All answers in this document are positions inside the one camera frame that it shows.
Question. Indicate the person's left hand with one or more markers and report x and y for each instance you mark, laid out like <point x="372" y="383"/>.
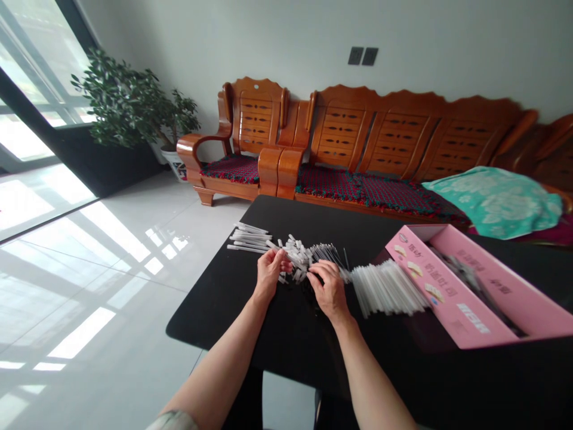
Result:
<point x="268" y="277"/>

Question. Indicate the person's right hand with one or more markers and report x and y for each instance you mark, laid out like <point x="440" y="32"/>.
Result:
<point x="331" y="293"/>

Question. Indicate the person's right fingers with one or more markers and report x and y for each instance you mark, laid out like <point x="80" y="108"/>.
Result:
<point x="321" y="271"/>

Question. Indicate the pile of black pen refills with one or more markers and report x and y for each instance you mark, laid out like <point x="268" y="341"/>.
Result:
<point x="327" y="253"/>

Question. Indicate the pile of white pen caps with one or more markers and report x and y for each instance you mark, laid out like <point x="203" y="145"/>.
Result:
<point x="297" y="257"/>

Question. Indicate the pile of clear plastic tubes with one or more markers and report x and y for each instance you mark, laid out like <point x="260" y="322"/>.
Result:
<point x="389" y="286"/>

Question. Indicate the pile of assembled white pens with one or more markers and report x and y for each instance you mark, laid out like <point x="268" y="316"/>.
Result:
<point x="250" y="237"/>

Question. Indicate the long red green woven cushion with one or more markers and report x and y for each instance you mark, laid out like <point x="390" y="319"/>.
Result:
<point x="380" y="188"/>

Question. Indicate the red green woven seat cushion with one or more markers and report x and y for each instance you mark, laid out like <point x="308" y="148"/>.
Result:
<point x="233" y="169"/>

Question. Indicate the pink cardboard box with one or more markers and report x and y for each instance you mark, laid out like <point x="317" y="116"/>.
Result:
<point x="456" y="295"/>

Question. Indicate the heap of dark finished pens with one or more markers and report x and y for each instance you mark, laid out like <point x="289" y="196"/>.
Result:
<point x="474" y="277"/>

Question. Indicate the wooden sofa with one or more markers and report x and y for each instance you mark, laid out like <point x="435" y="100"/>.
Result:
<point x="403" y="134"/>

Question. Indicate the wooden armchair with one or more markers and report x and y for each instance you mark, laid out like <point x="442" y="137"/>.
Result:
<point x="557" y="152"/>
<point x="255" y="121"/>

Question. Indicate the white flower pot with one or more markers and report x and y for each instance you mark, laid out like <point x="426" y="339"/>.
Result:
<point x="175" y="165"/>

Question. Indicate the teal flowered towel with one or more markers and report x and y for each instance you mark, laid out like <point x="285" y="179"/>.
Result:
<point x="497" y="201"/>

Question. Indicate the green leafy plant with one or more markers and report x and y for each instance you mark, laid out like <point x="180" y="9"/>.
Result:
<point x="125" y="103"/>

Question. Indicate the large window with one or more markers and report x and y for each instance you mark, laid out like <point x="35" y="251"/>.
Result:
<point x="31" y="80"/>

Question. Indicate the dark wall socket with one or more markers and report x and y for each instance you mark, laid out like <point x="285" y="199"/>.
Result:
<point x="356" y="55"/>
<point x="370" y="56"/>

